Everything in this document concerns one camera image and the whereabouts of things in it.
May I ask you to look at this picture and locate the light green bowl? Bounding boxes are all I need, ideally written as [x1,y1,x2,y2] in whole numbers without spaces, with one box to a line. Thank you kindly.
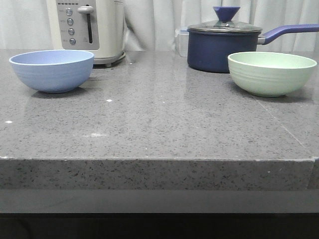
[228,52,317,97]

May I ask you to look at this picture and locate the dark blue saucepan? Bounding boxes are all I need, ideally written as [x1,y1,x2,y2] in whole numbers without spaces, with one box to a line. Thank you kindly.
[187,24,319,73]

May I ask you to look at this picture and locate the light blue bowl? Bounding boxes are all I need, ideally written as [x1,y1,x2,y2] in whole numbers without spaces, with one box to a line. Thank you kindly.
[9,50,94,93]

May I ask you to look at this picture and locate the cream white toaster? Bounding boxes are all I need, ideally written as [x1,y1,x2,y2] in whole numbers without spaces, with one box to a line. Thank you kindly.
[46,0,126,67]

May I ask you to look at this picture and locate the glass lid blue knob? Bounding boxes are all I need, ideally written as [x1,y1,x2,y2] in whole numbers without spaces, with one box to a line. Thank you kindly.
[187,6,262,33]

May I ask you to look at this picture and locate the white curtain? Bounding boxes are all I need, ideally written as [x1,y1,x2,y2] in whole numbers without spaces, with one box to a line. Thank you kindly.
[0,0,319,51]

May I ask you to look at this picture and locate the clear plastic container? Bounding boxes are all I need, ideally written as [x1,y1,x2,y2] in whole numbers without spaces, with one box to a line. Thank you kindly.
[175,26,189,57]

